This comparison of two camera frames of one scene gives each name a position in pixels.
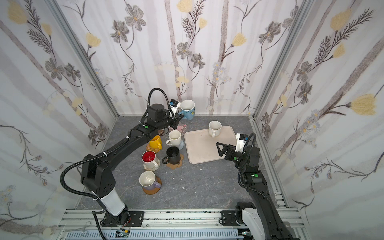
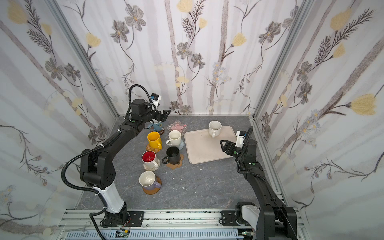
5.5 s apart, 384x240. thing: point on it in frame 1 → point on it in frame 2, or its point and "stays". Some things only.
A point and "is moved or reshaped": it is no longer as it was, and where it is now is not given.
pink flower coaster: x=182 y=128 stays
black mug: x=173 y=157 stays
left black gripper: x=174 y=121 → x=160 y=114
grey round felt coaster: x=182 y=145 stays
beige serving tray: x=202 y=147 stays
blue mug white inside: x=187 y=107 is moved or reshaped
